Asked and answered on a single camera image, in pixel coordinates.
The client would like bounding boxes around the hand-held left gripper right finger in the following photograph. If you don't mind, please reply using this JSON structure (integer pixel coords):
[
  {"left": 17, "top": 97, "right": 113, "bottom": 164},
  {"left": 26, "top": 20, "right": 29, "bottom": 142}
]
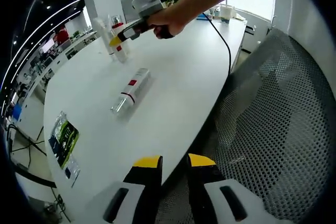
[{"left": 186, "top": 153, "right": 278, "bottom": 224}]

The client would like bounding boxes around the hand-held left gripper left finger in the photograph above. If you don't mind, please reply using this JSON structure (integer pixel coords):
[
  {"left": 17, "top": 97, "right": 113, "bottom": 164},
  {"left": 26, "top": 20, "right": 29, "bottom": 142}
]
[{"left": 90, "top": 155, "right": 163, "bottom": 224}]

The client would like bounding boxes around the red label skincare bottle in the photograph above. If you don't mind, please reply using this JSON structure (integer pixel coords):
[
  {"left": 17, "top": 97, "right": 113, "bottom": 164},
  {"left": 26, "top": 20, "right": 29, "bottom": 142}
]
[
  {"left": 112, "top": 31, "right": 130, "bottom": 64},
  {"left": 109, "top": 68, "right": 153, "bottom": 119}
]

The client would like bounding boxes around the white skincare tube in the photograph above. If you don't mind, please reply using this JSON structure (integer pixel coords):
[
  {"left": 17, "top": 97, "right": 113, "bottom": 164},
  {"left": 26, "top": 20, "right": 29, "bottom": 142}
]
[{"left": 93, "top": 17, "right": 113, "bottom": 56}]

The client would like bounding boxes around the person's right hand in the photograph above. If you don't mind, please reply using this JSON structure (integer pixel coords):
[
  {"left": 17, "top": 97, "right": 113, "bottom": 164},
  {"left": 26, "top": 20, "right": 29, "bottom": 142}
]
[{"left": 146, "top": 5, "right": 195, "bottom": 38}]

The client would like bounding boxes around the long white counter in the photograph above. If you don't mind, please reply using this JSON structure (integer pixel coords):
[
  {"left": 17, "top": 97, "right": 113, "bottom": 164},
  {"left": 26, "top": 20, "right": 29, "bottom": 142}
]
[{"left": 15, "top": 30, "right": 98, "bottom": 96}]

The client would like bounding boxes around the small clear packet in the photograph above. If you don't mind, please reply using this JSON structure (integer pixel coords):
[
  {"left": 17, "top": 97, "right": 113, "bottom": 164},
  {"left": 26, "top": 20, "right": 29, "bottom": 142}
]
[{"left": 64, "top": 154, "right": 81, "bottom": 188}]

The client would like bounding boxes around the white desktop container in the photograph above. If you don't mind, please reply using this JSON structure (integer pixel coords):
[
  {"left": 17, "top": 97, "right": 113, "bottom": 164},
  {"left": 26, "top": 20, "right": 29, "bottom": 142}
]
[{"left": 219, "top": 4, "right": 235, "bottom": 24}]

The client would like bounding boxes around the grey mesh office chair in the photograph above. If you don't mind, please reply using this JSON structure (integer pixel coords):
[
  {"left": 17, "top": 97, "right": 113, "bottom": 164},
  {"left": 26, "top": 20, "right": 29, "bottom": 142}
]
[{"left": 157, "top": 28, "right": 336, "bottom": 224}]

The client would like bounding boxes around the green black sachet packet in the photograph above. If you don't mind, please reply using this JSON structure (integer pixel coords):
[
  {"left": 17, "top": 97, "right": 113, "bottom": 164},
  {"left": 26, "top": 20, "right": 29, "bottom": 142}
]
[{"left": 48, "top": 111, "right": 81, "bottom": 169}]

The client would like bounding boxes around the blue bin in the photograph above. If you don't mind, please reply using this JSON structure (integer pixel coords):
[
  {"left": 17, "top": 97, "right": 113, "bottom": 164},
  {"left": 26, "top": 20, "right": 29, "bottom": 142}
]
[{"left": 13, "top": 103, "right": 23, "bottom": 120}]

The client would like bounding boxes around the power strip with cables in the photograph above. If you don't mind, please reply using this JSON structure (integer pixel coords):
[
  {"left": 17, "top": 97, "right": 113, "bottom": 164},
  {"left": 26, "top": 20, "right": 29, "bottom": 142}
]
[{"left": 43, "top": 194, "right": 70, "bottom": 219}]

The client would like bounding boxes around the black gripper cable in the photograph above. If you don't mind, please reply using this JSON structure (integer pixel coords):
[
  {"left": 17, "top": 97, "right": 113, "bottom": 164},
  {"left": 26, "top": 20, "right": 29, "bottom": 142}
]
[{"left": 201, "top": 13, "right": 232, "bottom": 74}]

